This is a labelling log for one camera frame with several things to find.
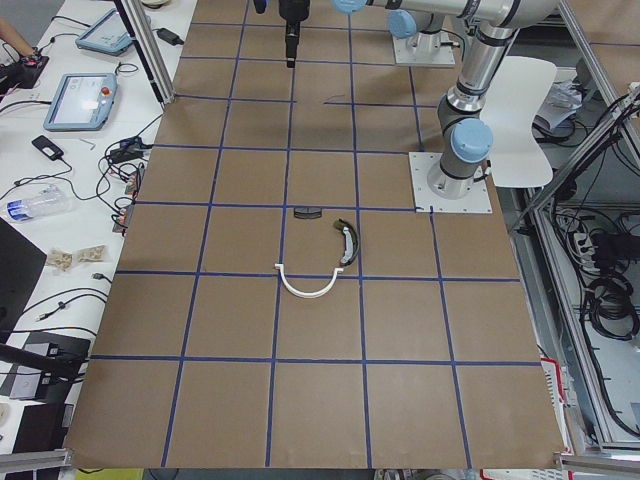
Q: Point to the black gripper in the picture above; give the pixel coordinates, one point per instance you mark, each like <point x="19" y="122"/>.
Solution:
<point x="293" y="11"/>

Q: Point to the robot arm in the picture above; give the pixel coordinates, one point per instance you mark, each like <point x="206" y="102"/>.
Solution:
<point x="419" y="29"/>
<point x="467" y="139"/>

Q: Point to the black power adapter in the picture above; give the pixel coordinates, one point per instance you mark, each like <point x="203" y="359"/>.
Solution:
<point x="169" y="36"/>

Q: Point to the black brake pad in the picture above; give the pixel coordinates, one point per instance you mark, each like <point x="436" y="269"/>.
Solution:
<point x="307" y="212"/>

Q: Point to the far teach pendant tablet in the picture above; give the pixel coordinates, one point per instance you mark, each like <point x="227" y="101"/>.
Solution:
<point x="107" y="35"/>

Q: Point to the teach pendant tablet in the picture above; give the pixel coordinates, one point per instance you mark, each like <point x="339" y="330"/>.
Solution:
<point x="82" y="102"/>
<point x="107" y="35"/>

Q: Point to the near teach pendant tablet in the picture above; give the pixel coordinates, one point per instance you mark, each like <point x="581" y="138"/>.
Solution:
<point x="82" y="102"/>

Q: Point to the green brake shoe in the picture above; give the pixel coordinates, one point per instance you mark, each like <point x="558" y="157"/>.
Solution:
<point x="351" y="239"/>

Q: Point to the white plastic chair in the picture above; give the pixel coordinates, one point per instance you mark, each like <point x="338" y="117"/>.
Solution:
<point x="516" y="93"/>

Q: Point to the black phone on table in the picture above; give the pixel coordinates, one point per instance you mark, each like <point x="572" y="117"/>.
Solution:
<point x="48" y="148"/>

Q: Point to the clear plastic water bottle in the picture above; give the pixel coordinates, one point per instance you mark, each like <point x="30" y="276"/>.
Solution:
<point x="50" y="201"/>

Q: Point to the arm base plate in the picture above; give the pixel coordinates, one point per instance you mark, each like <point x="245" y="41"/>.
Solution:
<point x="426" y="50"/>
<point x="435" y="192"/>

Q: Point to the aluminium frame post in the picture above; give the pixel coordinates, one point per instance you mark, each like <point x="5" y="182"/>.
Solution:
<point x="140" y="31"/>

